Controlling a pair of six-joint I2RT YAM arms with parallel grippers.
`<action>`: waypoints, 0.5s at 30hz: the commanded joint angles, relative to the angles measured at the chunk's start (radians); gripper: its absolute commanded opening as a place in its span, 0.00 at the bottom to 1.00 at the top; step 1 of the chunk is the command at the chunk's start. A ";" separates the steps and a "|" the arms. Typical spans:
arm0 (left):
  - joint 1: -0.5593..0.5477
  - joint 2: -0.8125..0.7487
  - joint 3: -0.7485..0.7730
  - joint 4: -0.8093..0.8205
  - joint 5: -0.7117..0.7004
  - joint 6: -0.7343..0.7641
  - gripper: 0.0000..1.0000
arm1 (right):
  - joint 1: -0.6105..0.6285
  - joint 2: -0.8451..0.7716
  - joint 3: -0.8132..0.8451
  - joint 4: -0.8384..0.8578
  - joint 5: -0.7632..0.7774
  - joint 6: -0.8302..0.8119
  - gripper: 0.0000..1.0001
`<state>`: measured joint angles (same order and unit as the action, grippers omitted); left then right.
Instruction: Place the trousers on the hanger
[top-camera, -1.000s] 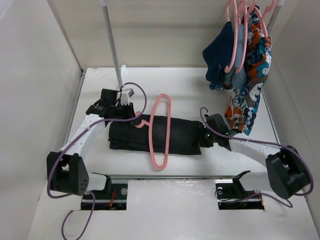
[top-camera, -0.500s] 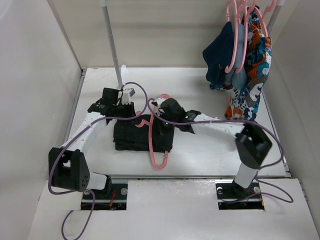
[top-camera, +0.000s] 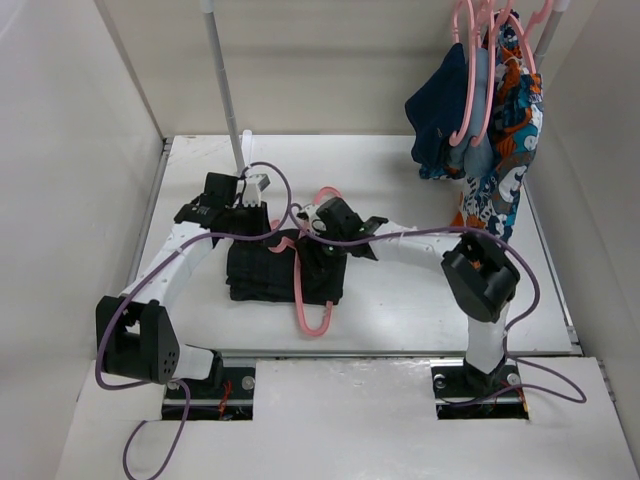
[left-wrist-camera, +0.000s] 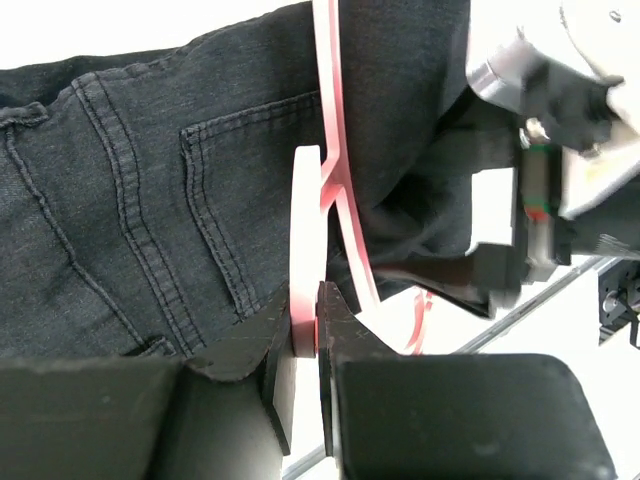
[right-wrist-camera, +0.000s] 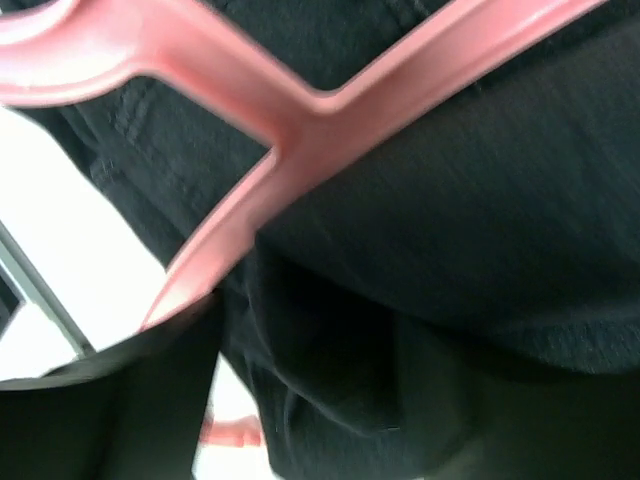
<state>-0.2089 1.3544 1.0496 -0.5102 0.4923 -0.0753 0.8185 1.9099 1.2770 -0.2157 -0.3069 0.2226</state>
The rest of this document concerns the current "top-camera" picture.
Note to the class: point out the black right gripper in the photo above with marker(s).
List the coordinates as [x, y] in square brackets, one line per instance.
[322, 230]

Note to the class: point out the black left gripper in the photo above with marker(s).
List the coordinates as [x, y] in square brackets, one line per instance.
[260, 219]

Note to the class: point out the black trousers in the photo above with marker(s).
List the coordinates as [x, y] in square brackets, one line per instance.
[264, 271]

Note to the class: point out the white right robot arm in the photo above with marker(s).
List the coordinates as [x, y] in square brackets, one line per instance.
[481, 278]

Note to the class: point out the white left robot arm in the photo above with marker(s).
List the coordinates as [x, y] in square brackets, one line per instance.
[134, 332]

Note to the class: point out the pink hanger with navy garment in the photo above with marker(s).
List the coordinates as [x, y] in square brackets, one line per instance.
[477, 16]

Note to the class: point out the pink hanger with patterned garment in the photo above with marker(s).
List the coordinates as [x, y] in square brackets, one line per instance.
[524, 33]

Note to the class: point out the white rack left foot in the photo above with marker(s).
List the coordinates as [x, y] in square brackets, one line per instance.
[247, 140]

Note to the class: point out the navy blue hanging garment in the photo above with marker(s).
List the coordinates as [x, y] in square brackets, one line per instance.
[436, 111]

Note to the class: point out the patterned orange teal garment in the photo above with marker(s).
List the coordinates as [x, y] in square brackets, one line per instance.
[501, 142]

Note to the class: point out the silver rack left pole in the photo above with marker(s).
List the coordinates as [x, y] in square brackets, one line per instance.
[208, 10]

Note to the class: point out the silver rack pole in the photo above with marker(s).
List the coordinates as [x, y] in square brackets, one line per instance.
[208, 10]
[554, 13]

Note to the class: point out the silver rack right pole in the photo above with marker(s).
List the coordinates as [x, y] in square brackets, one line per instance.
[554, 13]

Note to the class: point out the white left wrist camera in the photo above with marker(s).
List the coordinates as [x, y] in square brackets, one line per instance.
[252, 189]

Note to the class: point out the metal rail strip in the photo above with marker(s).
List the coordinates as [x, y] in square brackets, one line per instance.
[299, 354]

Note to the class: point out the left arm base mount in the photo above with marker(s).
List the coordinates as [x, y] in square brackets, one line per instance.
[232, 400]

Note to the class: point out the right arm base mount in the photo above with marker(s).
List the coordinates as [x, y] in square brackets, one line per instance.
[463, 395]

